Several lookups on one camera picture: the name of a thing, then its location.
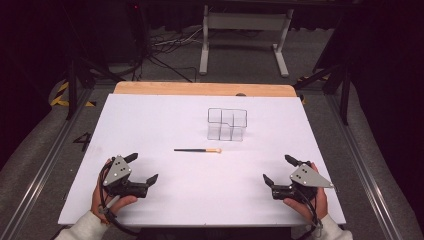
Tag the wooden table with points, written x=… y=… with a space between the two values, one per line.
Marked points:
x=200 y=88

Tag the person's left hand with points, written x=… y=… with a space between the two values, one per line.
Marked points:
x=124 y=202

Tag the person's right hand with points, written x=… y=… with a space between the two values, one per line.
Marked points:
x=301 y=209

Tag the white table board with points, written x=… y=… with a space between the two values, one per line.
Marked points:
x=200 y=190

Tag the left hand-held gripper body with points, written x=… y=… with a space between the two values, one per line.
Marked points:
x=115 y=171

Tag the white metal desk frame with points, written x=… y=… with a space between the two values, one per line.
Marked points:
x=246 y=21

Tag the black metal stand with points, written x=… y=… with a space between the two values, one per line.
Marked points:
x=345 y=93
x=71 y=86

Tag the aluminium floor rail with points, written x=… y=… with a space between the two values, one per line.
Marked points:
x=43 y=166
x=365 y=170

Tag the clear acrylic organizer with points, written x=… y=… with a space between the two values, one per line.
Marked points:
x=227 y=128

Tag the yellow black floor tape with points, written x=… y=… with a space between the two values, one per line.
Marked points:
x=60 y=100

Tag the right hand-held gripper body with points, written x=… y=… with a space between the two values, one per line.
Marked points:
x=308 y=176

